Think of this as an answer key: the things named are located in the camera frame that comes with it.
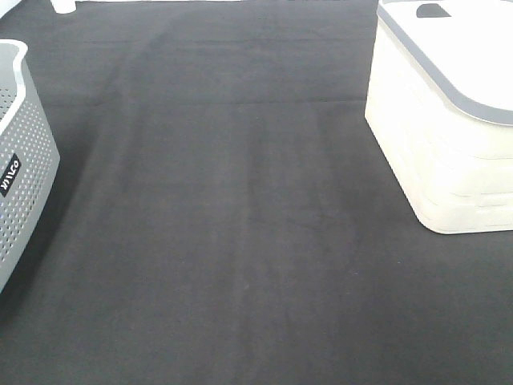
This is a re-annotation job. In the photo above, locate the white plastic storage basket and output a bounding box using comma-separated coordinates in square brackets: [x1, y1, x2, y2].
[365, 1, 512, 233]

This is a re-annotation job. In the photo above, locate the black table cloth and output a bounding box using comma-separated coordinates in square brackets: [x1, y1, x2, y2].
[1, 1, 512, 384]

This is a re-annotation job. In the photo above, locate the white cylinder object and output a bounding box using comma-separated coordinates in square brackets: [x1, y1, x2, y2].
[50, 0, 76, 14]

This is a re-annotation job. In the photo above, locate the grey perforated laundry basket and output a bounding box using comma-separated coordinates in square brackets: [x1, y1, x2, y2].
[1, 39, 60, 287]

